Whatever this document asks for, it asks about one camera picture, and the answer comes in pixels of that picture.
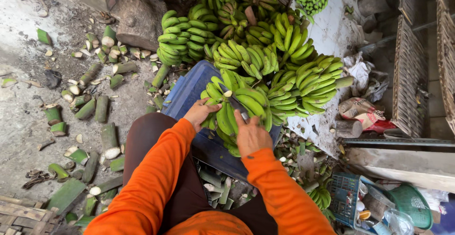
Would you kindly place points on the person's left hand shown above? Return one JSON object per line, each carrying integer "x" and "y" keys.
{"x": 197, "y": 116}

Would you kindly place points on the person's right hand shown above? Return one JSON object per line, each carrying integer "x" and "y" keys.
{"x": 253, "y": 139}

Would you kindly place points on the green banana bunch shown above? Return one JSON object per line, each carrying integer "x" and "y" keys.
{"x": 250, "y": 101}

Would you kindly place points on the steel knife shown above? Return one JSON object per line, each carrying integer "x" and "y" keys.
{"x": 235, "y": 102}

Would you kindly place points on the blue plastic crate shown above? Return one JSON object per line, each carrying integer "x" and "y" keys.
{"x": 188, "y": 89}

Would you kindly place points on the heap of banana stem scraps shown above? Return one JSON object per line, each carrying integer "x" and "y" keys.
{"x": 302, "y": 149}

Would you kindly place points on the small green banana hand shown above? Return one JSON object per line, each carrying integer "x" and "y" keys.
{"x": 321, "y": 196}

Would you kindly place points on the short wooden log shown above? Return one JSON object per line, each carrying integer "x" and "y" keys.
{"x": 348, "y": 129}

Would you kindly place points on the heap of cut banana stems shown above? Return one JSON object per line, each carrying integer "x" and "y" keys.
{"x": 99, "y": 110}

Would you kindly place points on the blue plastic basket with items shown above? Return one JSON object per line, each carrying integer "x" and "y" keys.
{"x": 343, "y": 196}

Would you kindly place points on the printed paper sack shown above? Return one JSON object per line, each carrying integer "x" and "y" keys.
{"x": 359, "y": 110}

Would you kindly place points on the grey stone block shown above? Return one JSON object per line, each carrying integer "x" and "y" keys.
{"x": 138, "y": 18}

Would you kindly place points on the crumpled white plastic sheet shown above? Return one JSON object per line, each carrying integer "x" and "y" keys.
{"x": 360, "y": 73}

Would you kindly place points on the red plastic bag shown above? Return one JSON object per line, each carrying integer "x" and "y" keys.
{"x": 382, "y": 125}

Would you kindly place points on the large woven wicker basket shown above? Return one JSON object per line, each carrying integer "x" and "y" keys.
{"x": 409, "y": 78}

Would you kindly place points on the clear plastic bag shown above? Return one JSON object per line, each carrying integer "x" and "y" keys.
{"x": 400, "y": 222}

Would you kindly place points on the green plastic basket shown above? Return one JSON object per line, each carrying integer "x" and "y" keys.
{"x": 412, "y": 204}

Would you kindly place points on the thin metal pipe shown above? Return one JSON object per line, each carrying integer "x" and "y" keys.
{"x": 398, "y": 36}

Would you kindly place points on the bamboo slat pallet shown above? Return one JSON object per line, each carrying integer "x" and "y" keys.
{"x": 25, "y": 215}

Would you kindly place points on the grey metal rail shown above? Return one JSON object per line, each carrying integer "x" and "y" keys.
{"x": 398, "y": 142}

